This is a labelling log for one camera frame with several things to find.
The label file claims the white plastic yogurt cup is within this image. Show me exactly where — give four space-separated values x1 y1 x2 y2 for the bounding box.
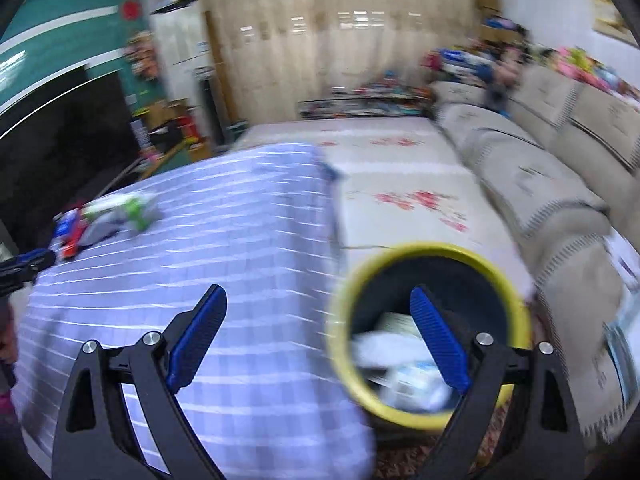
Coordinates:
378 361 452 413

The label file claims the white green plastic bottle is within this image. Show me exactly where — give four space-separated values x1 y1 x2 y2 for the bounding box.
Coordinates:
82 191 163 232

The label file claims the pale green carton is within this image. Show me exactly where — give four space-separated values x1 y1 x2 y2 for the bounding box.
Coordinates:
375 312 421 337

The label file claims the yellow rimmed black trash bin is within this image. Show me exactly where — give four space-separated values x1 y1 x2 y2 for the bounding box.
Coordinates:
326 242 532 434

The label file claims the blue checkered tablecloth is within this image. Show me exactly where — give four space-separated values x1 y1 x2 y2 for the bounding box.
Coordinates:
13 143 374 479

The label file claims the red snack packet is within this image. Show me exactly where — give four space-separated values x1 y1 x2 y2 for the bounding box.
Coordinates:
60 217 89 261

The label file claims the blue tissue pack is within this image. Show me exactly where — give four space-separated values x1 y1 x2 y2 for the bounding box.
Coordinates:
54 208 81 240

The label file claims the floral floor mat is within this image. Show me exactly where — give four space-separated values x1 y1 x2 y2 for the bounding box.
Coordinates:
233 118 534 299

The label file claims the beige sectional sofa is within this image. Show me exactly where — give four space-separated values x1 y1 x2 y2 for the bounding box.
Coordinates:
432 64 639 448

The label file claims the black flat television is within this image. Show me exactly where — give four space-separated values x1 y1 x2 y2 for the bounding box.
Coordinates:
1 72 140 252

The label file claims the black tower fan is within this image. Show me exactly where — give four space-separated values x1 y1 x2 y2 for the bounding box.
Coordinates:
195 67 233 145

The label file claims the low shelf with toys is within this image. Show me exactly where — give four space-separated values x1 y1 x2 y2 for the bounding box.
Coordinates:
297 78 435 120

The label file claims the artificial flower bouquet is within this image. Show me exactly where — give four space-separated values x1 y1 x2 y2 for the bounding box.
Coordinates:
125 30 160 81

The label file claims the pile of plush toys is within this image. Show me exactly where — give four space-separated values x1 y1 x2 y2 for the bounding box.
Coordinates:
421 16 639 115

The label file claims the white standing air conditioner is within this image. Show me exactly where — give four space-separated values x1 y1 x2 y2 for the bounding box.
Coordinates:
150 1 214 136

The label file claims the beige lace curtain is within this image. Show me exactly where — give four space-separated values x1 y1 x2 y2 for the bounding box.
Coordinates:
203 0 474 124

